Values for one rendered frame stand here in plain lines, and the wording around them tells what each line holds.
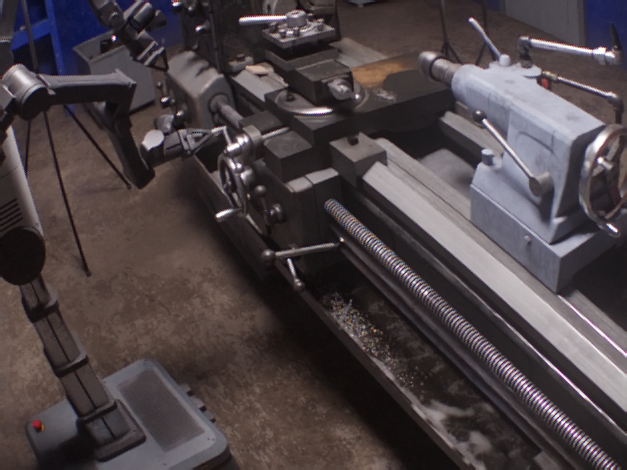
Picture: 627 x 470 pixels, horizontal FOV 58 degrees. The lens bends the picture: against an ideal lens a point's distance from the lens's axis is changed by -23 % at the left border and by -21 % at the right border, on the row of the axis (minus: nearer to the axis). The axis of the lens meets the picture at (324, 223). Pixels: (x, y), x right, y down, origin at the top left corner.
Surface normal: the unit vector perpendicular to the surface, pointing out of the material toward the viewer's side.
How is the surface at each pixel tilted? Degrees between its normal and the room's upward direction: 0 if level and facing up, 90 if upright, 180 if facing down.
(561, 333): 36
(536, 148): 76
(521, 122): 82
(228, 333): 0
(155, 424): 0
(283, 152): 0
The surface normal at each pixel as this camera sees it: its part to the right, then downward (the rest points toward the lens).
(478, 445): -0.11, -0.81
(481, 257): -0.60, -0.45
